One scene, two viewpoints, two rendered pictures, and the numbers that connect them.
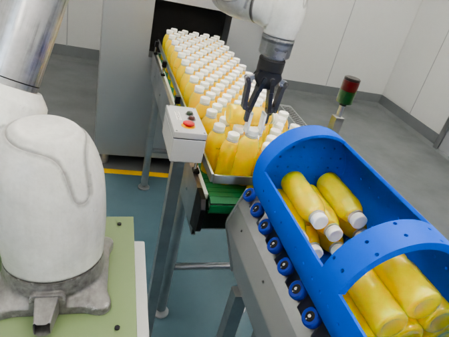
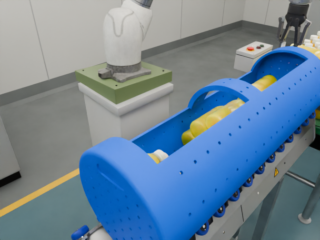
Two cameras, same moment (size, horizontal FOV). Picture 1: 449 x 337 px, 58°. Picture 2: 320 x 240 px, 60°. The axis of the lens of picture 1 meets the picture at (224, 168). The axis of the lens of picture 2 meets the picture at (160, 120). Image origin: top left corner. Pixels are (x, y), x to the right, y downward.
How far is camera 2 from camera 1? 0.92 m
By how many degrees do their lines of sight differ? 55
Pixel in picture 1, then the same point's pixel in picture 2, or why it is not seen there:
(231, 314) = not seen: hidden behind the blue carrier
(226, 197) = not seen: hidden behind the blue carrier
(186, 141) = (242, 57)
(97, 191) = (125, 34)
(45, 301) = (106, 70)
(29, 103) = (137, 9)
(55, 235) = (109, 45)
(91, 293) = (120, 75)
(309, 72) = not seen: outside the picture
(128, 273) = (141, 79)
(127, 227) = (164, 72)
